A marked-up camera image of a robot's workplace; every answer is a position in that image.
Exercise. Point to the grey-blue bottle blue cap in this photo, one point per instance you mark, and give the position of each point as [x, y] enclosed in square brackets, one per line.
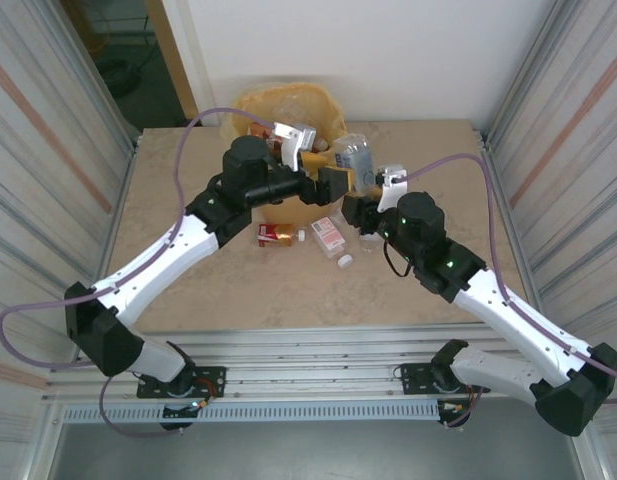
[355, 160]

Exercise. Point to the square bottle red white label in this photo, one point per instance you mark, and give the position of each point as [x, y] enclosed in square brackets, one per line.
[327, 234]

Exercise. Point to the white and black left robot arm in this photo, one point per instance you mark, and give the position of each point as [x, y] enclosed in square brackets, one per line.
[153, 270]

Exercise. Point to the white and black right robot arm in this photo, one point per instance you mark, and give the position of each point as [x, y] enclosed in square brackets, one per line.
[513, 315]

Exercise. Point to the small clear plastic bottle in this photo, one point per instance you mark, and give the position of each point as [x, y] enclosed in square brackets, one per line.
[338, 217]

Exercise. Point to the amber tea bottle red label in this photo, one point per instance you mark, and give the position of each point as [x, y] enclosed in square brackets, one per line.
[273, 235]

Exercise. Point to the yellow wicker waste basket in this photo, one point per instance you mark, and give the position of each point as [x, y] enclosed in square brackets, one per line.
[308, 100]

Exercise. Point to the black object on floor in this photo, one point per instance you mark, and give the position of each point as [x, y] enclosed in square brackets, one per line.
[115, 72]

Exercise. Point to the metal table corner bracket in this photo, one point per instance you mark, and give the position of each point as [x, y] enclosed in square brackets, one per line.
[480, 139]

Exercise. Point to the wooden door frame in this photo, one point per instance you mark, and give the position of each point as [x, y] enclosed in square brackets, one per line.
[170, 60]

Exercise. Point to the aluminium rail base frame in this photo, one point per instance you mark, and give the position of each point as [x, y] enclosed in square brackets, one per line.
[313, 350]

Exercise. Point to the aluminium wall panel orange stripe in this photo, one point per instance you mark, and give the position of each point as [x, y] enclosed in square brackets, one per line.
[38, 200]
[588, 125]

